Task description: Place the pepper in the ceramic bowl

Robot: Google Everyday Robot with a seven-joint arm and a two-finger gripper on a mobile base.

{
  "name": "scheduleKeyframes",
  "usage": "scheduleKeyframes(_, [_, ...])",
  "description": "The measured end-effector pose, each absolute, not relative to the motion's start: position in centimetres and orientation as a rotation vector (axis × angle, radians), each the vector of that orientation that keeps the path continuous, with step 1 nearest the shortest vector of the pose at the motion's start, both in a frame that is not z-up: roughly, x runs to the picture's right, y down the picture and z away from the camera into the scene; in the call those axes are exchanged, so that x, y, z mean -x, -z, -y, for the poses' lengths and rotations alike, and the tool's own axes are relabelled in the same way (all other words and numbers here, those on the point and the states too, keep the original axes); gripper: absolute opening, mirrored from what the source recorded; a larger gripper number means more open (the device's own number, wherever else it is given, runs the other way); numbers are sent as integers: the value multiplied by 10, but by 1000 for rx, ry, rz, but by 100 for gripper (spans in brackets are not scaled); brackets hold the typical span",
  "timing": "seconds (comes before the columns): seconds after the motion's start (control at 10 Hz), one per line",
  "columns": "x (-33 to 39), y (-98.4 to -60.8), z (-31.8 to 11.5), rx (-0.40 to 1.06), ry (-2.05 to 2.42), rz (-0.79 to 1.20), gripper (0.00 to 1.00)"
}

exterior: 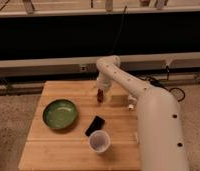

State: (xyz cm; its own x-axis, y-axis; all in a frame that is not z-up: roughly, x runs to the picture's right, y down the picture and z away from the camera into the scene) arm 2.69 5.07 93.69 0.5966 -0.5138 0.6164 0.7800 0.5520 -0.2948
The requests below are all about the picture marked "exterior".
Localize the dark red pepper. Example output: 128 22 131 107
97 89 104 103

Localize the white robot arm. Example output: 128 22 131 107
96 55 190 171

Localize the green ceramic bowl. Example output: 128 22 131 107
42 99 78 130

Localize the black rectangular phone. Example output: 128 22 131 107
85 116 105 137

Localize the white plastic cup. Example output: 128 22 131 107
88 130 111 154

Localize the black cable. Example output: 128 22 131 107
144 75 186 103

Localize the white metal rail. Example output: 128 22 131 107
0 52 200 68

